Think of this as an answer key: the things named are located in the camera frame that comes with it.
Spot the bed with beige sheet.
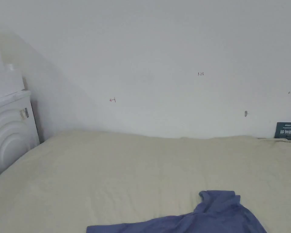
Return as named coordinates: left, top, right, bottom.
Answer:
left=0, top=129, right=291, bottom=233

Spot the dark blue shirt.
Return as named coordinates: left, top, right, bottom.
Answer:
left=86, top=190, right=268, bottom=233

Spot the white cabinet with arched relief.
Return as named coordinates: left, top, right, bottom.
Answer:
left=0, top=45, right=41, bottom=182

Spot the dark card with white print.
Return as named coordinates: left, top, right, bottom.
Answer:
left=274, top=122, right=291, bottom=140

